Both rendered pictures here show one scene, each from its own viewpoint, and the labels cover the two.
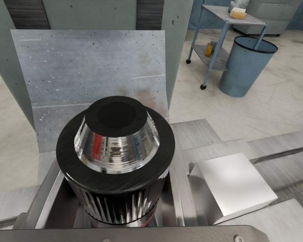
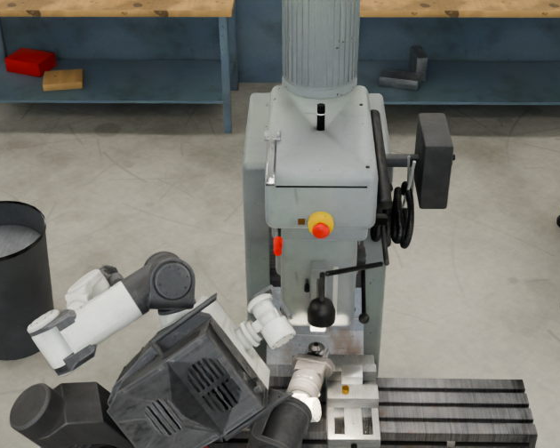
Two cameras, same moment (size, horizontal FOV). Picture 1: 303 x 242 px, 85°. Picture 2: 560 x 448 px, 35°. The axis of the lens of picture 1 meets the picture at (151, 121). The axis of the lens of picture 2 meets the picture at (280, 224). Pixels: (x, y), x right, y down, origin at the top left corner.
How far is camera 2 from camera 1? 2.58 m
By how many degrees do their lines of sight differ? 20
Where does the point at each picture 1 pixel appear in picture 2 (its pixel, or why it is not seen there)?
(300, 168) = (435, 397)
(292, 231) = (367, 389)
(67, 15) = not seen: hidden behind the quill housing
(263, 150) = (418, 385)
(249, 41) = not seen: outside the picture
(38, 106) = not seen: hidden behind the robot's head
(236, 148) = (368, 366)
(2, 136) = (123, 360)
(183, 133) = (354, 360)
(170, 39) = (370, 292)
